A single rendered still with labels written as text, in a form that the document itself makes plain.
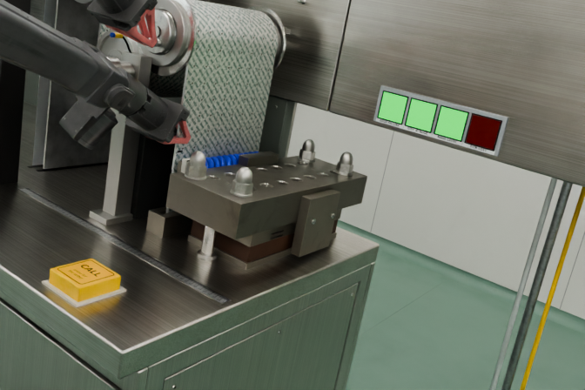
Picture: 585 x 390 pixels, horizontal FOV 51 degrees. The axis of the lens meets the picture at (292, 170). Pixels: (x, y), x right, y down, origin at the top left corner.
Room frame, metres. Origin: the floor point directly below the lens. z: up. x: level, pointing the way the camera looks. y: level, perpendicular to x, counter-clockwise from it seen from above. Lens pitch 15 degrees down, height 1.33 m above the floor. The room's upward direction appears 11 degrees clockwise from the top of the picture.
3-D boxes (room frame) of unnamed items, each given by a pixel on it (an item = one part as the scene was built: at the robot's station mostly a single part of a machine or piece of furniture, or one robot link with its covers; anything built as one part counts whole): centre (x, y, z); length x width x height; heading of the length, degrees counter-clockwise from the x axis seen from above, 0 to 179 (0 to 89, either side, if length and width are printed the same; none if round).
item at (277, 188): (1.10, 0.02, 1.00); 0.40 x 0.16 x 0.06; 146
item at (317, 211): (1.06, -0.06, 0.97); 0.10 x 0.03 x 0.11; 146
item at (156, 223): (1.14, 0.14, 0.92); 0.28 x 0.04 x 0.04; 146
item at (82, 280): (0.79, 0.26, 0.91); 0.07 x 0.07 x 0.02; 56
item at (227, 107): (1.14, 0.14, 1.11); 0.23 x 0.01 x 0.18; 146
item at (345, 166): (1.21, -0.10, 1.05); 0.04 x 0.04 x 0.04
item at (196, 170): (0.99, 0.16, 1.05); 0.04 x 0.04 x 0.04
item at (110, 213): (1.05, 0.31, 1.05); 0.06 x 0.05 x 0.31; 146
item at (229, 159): (1.12, 0.13, 1.03); 0.21 x 0.04 x 0.03; 146
